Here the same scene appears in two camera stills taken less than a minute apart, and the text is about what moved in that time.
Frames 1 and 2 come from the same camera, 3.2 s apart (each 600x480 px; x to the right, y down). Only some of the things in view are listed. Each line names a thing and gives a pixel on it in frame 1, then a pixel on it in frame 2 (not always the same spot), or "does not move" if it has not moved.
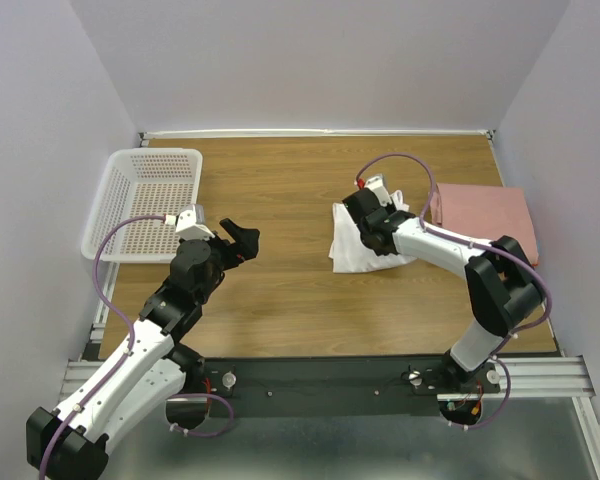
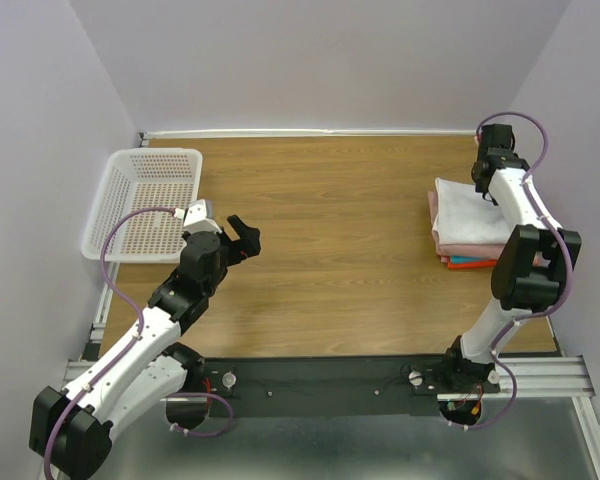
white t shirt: [348, 251] → [464, 216]
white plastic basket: [140, 183] does not move
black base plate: [389, 387] does not move
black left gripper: [228, 248] does not move
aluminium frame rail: [531, 378] does not move
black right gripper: [362, 208] → [496, 135]
